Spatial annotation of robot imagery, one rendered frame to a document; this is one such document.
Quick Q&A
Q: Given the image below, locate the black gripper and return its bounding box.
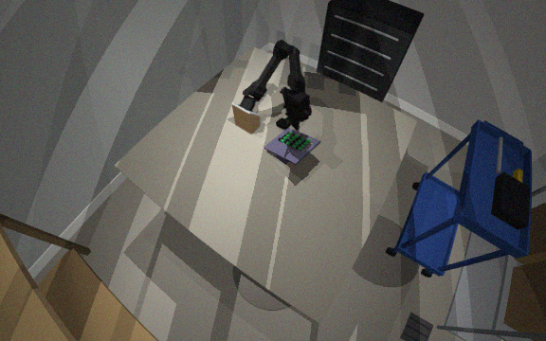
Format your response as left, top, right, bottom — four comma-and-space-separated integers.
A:
276, 104, 300, 130

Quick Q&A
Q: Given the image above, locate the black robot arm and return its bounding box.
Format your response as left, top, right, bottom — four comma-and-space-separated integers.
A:
238, 40, 312, 122

